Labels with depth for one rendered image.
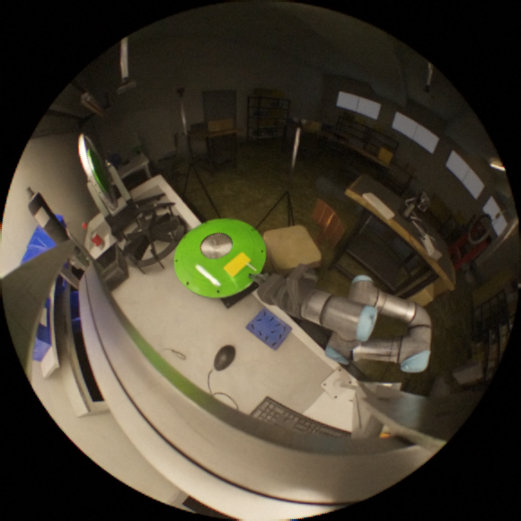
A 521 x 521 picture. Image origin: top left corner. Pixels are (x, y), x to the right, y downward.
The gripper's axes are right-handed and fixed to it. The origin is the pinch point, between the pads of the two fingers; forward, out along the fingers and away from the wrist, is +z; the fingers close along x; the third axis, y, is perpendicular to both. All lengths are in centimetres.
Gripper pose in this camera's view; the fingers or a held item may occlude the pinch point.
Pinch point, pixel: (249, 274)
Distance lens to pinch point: 43.0
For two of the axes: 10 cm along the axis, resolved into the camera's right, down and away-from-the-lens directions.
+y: 3.9, 7.7, 5.0
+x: 6.6, -6.2, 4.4
